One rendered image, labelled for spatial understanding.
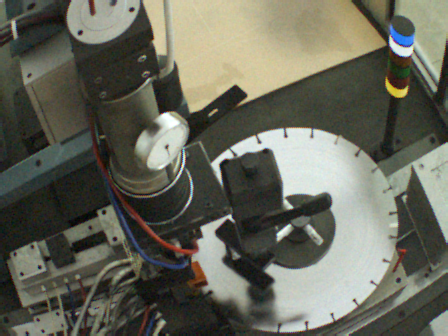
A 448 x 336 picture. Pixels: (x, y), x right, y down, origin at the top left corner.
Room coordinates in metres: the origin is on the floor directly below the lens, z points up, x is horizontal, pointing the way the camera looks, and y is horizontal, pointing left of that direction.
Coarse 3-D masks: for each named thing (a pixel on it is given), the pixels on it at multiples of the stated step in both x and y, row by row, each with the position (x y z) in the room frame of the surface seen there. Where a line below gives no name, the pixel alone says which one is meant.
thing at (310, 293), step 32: (288, 128) 0.55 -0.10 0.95; (288, 160) 0.50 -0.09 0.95; (320, 160) 0.49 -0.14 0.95; (352, 160) 0.49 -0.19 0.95; (288, 192) 0.45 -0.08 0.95; (320, 192) 0.44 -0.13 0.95; (352, 192) 0.43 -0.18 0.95; (352, 224) 0.38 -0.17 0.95; (384, 224) 0.37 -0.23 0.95; (192, 256) 0.38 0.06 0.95; (224, 256) 0.38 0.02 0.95; (352, 256) 0.33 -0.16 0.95; (384, 256) 0.32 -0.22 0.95; (224, 288) 0.32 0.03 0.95; (256, 288) 0.32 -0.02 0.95; (288, 288) 0.31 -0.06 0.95; (320, 288) 0.29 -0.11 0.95; (352, 288) 0.28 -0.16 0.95; (256, 320) 0.26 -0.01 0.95; (288, 320) 0.25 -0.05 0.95; (320, 320) 0.24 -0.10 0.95
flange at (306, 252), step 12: (300, 204) 0.43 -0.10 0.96; (312, 216) 0.40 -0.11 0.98; (324, 216) 0.40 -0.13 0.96; (324, 228) 0.38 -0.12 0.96; (288, 240) 0.38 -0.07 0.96; (300, 240) 0.37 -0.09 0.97; (312, 240) 0.37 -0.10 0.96; (324, 240) 0.36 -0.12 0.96; (276, 252) 0.36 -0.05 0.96; (288, 252) 0.36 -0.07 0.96; (300, 252) 0.35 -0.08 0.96; (312, 252) 0.35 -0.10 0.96; (324, 252) 0.35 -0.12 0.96; (288, 264) 0.34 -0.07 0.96; (300, 264) 0.34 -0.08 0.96
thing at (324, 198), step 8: (304, 200) 0.32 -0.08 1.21; (312, 200) 0.32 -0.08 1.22; (320, 200) 0.31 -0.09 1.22; (328, 200) 0.31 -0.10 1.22; (296, 208) 0.32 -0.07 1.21; (304, 208) 0.31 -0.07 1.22; (312, 208) 0.31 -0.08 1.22; (320, 208) 0.31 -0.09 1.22; (328, 208) 0.31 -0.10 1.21; (272, 216) 0.31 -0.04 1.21; (280, 216) 0.31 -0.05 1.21; (288, 216) 0.31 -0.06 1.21; (296, 216) 0.31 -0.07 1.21; (304, 216) 0.31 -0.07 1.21; (264, 224) 0.31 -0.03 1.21; (272, 224) 0.31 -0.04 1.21; (280, 224) 0.31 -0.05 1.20
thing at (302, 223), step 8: (288, 208) 0.41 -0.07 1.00; (296, 224) 0.38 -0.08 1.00; (304, 224) 0.38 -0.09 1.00; (280, 232) 0.38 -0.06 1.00; (288, 232) 0.38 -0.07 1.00; (296, 232) 0.38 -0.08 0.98; (304, 232) 0.38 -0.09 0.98; (312, 232) 0.37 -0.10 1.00; (280, 240) 0.37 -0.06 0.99; (320, 240) 0.35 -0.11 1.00
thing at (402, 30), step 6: (396, 18) 0.61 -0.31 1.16; (402, 18) 0.61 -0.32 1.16; (396, 24) 0.60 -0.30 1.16; (402, 24) 0.60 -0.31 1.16; (408, 24) 0.60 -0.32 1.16; (390, 30) 0.61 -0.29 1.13; (396, 30) 0.59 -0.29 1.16; (402, 30) 0.59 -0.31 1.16; (408, 30) 0.59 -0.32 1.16; (414, 30) 0.59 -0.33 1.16; (396, 36) 0.58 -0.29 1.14; (402, 36) 0.58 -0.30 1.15; (408, 36) 0.57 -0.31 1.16; (402, 42) 0.58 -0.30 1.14; (408, 42) 0.57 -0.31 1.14
